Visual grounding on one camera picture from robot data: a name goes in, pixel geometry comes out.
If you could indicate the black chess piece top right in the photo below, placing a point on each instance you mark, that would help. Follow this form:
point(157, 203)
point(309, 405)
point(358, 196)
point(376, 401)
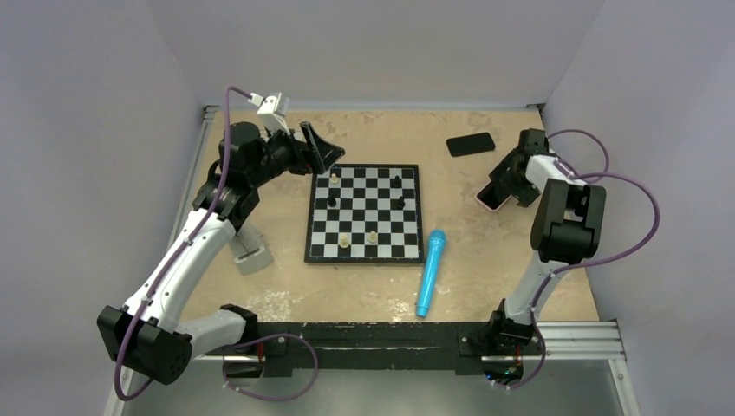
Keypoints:
point(396, 182)

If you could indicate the blue toy microphone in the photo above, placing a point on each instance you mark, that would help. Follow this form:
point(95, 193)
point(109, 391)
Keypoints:
point(435, 249)

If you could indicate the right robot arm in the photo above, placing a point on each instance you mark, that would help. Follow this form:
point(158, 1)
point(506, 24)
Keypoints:
point(566, 229)

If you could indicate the black phone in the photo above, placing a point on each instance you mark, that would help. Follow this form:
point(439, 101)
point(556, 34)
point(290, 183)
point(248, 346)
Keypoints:
point(470, 144)

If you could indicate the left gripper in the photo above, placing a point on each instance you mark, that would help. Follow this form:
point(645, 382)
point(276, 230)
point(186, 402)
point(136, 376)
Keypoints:
point(324, 153)

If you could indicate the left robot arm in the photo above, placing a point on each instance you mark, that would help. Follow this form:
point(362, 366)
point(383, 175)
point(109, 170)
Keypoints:
point(146, 334)

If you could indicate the black white chessboard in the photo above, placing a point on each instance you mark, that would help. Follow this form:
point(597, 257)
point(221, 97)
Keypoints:
point(365, 201)

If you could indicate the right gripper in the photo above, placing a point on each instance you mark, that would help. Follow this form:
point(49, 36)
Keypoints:
point(524, 194)

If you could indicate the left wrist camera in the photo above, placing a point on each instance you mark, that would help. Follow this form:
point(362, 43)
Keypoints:
point(271, 111)

